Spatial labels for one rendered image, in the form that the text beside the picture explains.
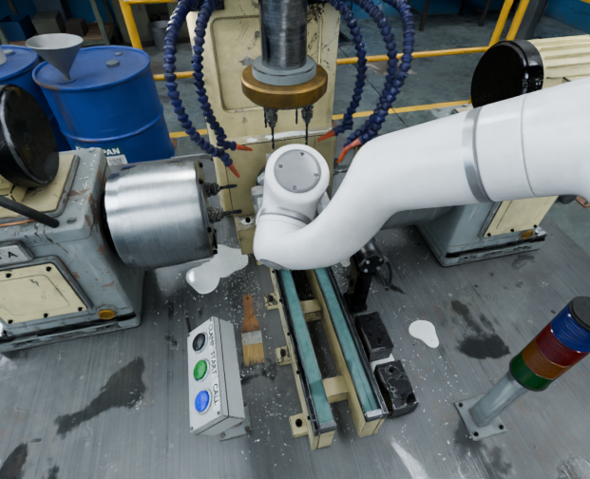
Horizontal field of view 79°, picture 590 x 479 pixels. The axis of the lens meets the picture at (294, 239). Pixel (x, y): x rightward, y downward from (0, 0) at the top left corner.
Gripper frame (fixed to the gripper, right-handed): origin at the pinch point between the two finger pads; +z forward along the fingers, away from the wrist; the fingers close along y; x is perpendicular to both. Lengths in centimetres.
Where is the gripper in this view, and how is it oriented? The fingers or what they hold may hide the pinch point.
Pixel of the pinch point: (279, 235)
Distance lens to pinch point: 76.3
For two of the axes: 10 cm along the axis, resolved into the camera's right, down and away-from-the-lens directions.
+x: -1.9, -9.6, 2.2
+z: -1.1, 2.4, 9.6
